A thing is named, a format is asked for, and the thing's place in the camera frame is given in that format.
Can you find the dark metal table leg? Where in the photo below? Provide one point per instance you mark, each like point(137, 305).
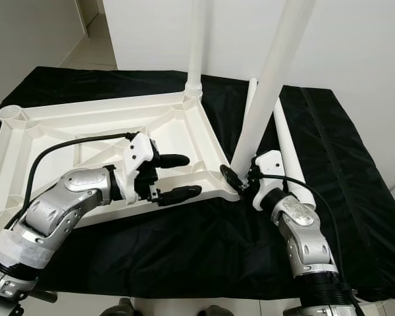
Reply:
point(47, 296)

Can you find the grey right robot foot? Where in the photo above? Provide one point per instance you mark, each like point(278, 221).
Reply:
point(218, 311)

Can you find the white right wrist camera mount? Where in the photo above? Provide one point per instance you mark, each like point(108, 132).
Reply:
point(273, 161)

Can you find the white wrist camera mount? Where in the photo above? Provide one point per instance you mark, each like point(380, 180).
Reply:
point(143, 148)
point(273, 161)

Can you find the grey robot foot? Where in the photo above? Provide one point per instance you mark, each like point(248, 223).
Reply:
point(218, 311)
point(123, 309)

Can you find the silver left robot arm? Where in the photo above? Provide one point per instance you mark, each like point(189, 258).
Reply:
point(66, 210)

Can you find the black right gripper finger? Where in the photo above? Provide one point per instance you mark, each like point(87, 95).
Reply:
point(230, 175)

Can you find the white plastic table top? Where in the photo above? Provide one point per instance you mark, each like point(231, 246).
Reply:
point(26, 164)

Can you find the grey left robot foot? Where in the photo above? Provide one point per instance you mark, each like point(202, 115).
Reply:
point(123, 309)

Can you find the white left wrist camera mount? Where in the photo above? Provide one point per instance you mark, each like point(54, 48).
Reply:
point(143, 148)

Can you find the black cloth table cover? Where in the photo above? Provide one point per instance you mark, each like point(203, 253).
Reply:
point(197, 257)

